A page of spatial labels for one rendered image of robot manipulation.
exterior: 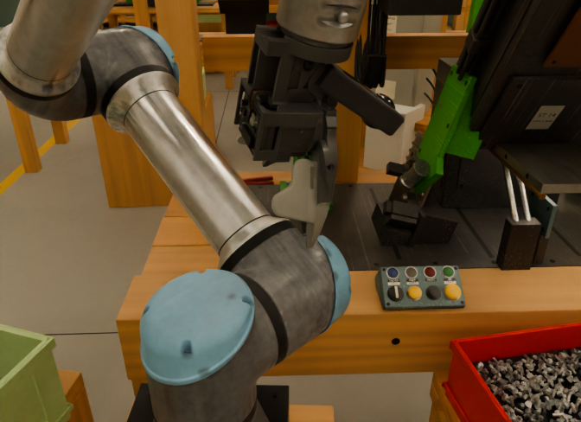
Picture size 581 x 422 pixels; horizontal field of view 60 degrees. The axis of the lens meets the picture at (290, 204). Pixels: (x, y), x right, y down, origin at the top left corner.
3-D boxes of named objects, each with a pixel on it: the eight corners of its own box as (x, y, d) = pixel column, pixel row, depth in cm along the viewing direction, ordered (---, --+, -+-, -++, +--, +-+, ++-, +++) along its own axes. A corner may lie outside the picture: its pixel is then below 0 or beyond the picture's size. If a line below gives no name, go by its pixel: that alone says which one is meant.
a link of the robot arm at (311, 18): (347, -25, 47) (389, 6, 41) (334, 23, 50) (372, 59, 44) (272, -36, 44) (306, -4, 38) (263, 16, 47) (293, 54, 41)
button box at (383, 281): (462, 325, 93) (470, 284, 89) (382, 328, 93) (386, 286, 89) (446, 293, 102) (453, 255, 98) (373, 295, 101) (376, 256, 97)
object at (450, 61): (558, 207, 128) (595, 73, 112) (439, 209, 127) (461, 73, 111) (525, 177, 144) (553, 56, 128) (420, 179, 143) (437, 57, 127)
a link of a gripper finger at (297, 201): (266, 252, 51) (263, 160, 50) (319, 246, 53) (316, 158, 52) (278, 256, 48) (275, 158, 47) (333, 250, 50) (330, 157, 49)
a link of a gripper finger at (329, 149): (302, 201, 52) (298, 117, 51) (316, 200, 53) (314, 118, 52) (322, 203, 48) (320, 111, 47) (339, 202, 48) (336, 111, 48)
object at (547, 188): (628, 198, 88) (634, 182, 86) (538, 200, 87) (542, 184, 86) (527, 126, 122) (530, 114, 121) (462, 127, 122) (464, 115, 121)
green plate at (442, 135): (465, 183, 105) (511, 87, 96) (429, 174, 104) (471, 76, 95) (448, 162, 115) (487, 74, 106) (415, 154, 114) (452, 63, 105)
